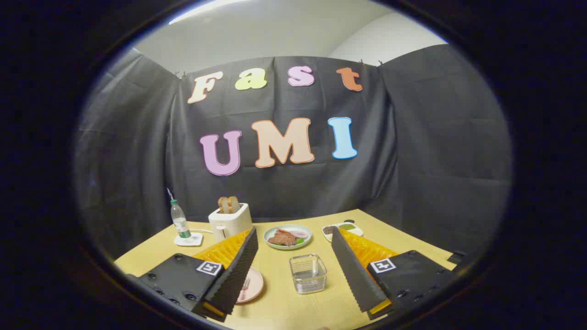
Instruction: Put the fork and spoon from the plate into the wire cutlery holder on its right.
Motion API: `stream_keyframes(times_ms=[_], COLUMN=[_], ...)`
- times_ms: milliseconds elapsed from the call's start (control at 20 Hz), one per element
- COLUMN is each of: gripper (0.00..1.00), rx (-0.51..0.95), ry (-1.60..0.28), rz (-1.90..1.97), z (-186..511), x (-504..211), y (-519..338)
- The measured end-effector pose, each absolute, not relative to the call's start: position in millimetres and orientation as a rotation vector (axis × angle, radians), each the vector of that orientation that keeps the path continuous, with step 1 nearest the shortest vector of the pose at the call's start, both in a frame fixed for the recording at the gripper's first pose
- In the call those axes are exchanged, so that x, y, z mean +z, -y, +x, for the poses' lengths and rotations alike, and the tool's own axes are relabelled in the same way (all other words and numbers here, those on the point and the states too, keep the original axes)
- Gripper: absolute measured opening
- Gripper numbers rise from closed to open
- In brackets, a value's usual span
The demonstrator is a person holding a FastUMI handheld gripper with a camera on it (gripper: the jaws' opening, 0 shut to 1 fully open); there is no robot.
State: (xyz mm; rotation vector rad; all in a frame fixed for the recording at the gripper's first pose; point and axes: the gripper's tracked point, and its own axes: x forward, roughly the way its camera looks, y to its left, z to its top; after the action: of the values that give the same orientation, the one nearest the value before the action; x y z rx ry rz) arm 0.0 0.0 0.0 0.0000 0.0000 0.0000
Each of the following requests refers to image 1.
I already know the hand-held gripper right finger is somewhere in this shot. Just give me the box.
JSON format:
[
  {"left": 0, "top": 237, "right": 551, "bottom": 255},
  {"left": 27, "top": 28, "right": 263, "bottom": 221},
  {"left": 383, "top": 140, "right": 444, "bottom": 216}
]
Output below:
[{"left": 331, "top": 227, "right": 459, "bottom": 320}]

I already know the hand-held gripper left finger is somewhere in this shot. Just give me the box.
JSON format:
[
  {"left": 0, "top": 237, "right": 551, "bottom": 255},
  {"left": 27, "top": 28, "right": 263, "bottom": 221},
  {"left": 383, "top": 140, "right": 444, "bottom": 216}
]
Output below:
[{"left": 126, "top": 228, "right": 259, "bottom": 323}]

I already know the pink round plate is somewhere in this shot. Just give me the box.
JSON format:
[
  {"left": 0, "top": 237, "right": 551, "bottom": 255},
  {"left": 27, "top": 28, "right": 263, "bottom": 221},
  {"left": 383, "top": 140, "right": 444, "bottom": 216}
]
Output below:
[{"left": 236, "top": 267, "right": 265, "bottom": 304}]

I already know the white divided condiment tray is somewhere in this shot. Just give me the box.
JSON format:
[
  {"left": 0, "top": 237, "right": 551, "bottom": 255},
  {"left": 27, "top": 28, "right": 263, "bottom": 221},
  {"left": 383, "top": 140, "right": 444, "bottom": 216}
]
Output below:
[{"left": 321, "top": 222, "right": 364, "bottom": 242}]

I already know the cream white toaster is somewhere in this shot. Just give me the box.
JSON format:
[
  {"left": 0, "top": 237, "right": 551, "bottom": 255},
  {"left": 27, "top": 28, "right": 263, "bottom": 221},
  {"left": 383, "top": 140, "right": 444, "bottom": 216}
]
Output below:
[{"left": 209, "top": 203, "right": 253, "bottom": 242}]

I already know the light green plate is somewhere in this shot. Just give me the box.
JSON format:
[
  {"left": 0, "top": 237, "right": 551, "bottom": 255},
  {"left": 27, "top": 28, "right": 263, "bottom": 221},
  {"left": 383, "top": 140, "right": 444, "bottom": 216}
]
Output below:
[{"left": 263, "top": 225, "right": 312, "bottom": 250}]

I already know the white square coaster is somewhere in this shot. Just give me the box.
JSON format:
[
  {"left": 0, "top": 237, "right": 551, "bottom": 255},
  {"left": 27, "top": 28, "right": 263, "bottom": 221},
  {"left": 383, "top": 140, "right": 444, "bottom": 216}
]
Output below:
[{"left": 174, "top": 232, "right": 204, "bottom": 247}]

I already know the brown meat slice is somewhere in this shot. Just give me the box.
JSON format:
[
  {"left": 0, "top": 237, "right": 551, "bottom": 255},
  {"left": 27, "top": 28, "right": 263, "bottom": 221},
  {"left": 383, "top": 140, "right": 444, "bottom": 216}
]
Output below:
[{"left": 268, "top": 231, "right": 297, "bottom": 247}]

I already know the clear plastic water bottle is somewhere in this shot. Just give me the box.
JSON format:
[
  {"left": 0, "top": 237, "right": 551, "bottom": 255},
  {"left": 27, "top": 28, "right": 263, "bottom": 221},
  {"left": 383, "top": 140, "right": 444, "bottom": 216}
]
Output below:
[{"left": 170, "top": 198, "right": 193, "bottom": 240}]

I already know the black backdrop cloth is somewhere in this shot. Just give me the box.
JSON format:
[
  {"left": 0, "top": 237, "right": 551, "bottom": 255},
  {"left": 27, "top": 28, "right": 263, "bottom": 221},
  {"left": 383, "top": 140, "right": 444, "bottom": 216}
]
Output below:
[{"left": 76, "top": 44, "right": 512, "bottom": 266}]

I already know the clear wire cutlery basket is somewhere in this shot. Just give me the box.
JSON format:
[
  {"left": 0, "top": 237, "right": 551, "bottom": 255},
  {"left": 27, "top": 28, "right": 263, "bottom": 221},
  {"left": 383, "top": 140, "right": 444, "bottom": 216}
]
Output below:
[{"left": 289, "top": 254, "right": 327, "bottom": 294}]

